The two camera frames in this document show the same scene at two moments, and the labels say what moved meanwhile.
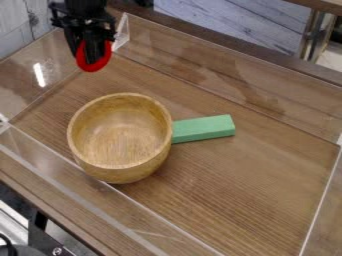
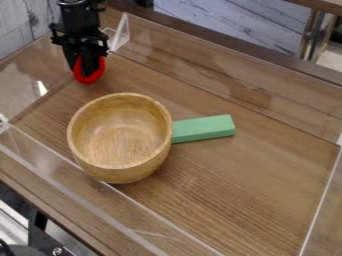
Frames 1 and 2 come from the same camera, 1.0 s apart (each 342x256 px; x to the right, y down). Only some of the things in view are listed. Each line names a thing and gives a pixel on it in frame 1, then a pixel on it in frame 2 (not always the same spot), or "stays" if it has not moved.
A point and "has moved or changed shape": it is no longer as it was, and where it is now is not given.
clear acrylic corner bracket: (121, 36) stays
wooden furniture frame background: (324, 11) stays
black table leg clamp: (42, 240) stays
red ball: (81, 60) has moved or changed shape
